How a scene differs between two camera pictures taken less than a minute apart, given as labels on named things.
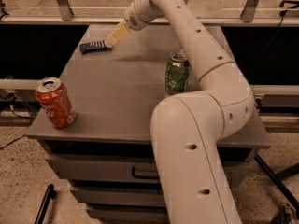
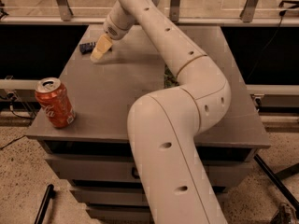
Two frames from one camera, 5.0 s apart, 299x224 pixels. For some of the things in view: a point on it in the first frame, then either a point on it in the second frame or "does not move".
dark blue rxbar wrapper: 93,47 does not move
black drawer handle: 143,176 does not move
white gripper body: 135,19 -> 111,30
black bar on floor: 44,203 does not move
